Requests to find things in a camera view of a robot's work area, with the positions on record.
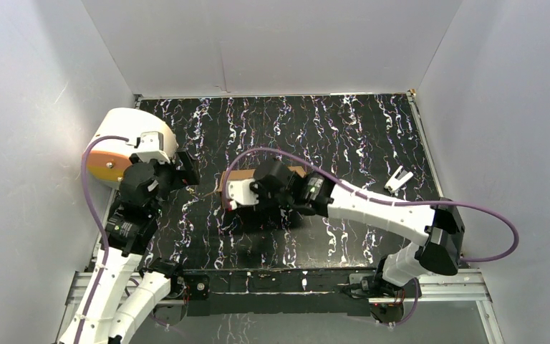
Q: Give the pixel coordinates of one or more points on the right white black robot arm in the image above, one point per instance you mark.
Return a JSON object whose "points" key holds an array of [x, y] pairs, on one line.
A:
{"points": [[435, 232]]}

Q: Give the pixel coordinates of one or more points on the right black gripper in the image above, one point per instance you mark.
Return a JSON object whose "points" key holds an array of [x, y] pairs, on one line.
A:
{"points": [[258, 188]]}

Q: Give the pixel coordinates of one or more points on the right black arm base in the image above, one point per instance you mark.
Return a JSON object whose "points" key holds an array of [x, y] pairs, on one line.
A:
{"points": [[400, 303]]}

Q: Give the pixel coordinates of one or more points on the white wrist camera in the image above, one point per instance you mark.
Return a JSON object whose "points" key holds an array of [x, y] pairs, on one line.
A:
{"points": [[240, 195], [151, 146]]}

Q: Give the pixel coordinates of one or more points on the brown cardboard box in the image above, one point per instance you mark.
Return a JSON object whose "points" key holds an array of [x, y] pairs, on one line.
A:
{"points": [[237, 178]]}

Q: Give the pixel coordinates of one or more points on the aluminium front frame rail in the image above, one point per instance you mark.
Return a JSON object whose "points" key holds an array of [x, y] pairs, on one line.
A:
{"points": [[467, 285]]}

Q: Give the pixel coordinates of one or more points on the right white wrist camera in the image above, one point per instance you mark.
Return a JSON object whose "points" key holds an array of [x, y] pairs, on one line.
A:
{"points": [[240, 195]]}

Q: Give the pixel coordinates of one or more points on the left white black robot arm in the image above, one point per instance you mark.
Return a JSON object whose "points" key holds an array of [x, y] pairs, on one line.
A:
{"points": [[120, 294]]}

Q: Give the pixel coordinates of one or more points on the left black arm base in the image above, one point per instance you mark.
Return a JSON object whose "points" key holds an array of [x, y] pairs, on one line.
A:
{"points": [[184, 287]]}

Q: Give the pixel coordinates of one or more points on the cream cylindrical drum device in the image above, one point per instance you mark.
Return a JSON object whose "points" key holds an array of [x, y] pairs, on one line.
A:
{"points": [[115, 140]]}

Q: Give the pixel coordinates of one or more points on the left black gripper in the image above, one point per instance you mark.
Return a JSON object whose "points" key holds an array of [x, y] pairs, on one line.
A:
{"points": [[185, 168]]}

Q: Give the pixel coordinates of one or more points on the small white plastic clip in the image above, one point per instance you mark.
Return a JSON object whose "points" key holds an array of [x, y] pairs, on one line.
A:
{"points": [[398, 179]]}

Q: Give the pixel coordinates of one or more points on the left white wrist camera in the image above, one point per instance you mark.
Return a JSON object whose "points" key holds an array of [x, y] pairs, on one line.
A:
{"points": [[151, 146]]}

